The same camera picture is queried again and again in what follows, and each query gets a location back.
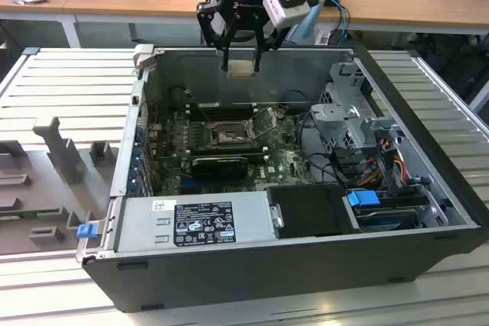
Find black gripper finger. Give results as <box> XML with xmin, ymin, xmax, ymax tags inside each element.
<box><xmin>196</xmin><ymin>0</ymin><xmax>240</xmax><ymax>72</ymax></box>
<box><xmin>252</xmin><ymin>18</ymin><xmax>288</xmax><ymax>74</ymax></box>

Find black plastic shroud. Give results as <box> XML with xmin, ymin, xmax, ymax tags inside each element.
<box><xmin>265</xmin><ymin>184</ymin><xmax>362</xmax><ymax>240</ymax></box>

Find green RAM stick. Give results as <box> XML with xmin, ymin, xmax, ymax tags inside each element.
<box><xmin>0</xmin><ymin>207</ymin><xmax>62</xmax><ymax>221</ymax></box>

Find grey power supply unit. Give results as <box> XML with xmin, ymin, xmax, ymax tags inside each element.
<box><xmin>112</xmin><ymin>191</ymin><xmax>277</xmax><ymax>253</ymax></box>

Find yellow red power wires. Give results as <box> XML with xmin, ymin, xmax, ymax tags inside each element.
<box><xmin>358</xmin><ymin>138</ymin><xmax>408</xmax><ymax>189</ymax></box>

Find thin metal locking lever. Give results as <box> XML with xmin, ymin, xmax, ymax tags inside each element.
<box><xmin>201</xmin><ymin>103</ymin><xmax>217</xmax><ymax>131</ymax></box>

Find pale blue teach pendant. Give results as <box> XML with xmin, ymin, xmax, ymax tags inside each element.
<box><xmin>290</xmin><ymin>0</ymin><xmax>328</xmax><ymax>47</ymax></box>

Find hard disk in blue carrier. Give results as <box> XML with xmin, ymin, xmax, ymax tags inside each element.
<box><xmin>345</xmin><ymin>189</ymin><xmax>419</xmax><ymax>232</ymax></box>

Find black RAM slot bank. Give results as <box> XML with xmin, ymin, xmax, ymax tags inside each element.
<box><xmin>189</xmin><ymin>104</ymin><xmax>257</xmax><ymax>121</ymax></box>
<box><xmin>189</xmin><ymin>141</ymin><xmax>265</xmax><ymax>156</ymax></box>

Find silver metal drive cage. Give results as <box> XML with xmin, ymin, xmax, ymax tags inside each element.
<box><xmin>309</xmin><ymin>61</ymin><xmax>406</xmax><ymax>159</ymax></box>

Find blue cable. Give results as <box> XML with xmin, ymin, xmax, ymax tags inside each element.
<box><xmin>324</xmin><ymin>0</ymin><xmax>351</xmax><ymax>39</ymax></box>

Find CPU socket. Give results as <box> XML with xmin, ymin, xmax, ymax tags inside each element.
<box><xmin>206</xmin><ymin>119</ymin><xmax>255</xmax><ymax>148</ymax></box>

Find blue plastic latch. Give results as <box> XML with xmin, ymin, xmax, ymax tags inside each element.
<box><xmin>76</xmin><ymin>224</ymin><xmax>97</xmax><ymax>240</ymax></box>

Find green motherboard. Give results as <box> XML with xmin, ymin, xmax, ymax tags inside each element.
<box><xmin>147</xmin><ymin>106</ymin><xmax>318</xmax><ymax>195</ymax></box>

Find black graphics card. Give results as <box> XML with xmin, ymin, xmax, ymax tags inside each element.
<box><xmin>190</xmin><ymin>156</ymin><xmax>249</xmax><ymax>181</ymax></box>

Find grey parts rack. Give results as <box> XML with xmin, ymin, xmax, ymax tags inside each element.
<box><xmin>0</xmin><ymin>115</ymin><xmax>115</xmax><ymax>257</ymax></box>

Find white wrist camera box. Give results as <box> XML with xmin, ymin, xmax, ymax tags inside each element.
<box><xmin>263</xmin><ymin>0</ymin><xmax>311</xmax><ymax>31</ymax></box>

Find square silver CPU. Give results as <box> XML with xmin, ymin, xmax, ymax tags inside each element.
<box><xmin>227</xmin><ymin>59</ymin><xmax>255</xmax><ymax>78</ymax></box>

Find dark grey PC case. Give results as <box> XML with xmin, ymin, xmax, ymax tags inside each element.
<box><xmin>76</xmin><ymin>44</ymin><xmax>489</xmax><ymax>314</ymax></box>

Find metal CPU socket cover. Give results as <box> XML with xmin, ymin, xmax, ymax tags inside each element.
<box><xmin>250</xmin><ymin>106</ymin><xmax>280</xmax><ymax>140</ymax></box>

